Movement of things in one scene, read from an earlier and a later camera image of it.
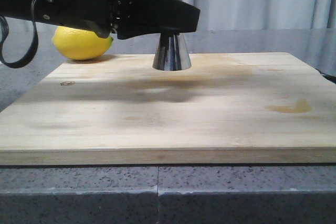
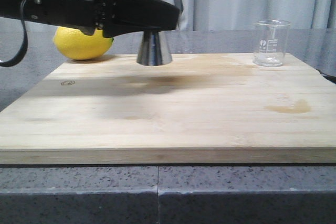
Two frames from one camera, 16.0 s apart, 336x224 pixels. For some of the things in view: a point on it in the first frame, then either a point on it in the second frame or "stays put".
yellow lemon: x=80 y=45 stays put
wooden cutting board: x=232 y=108 stays put
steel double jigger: x=172 y=53 to x=154 y=50
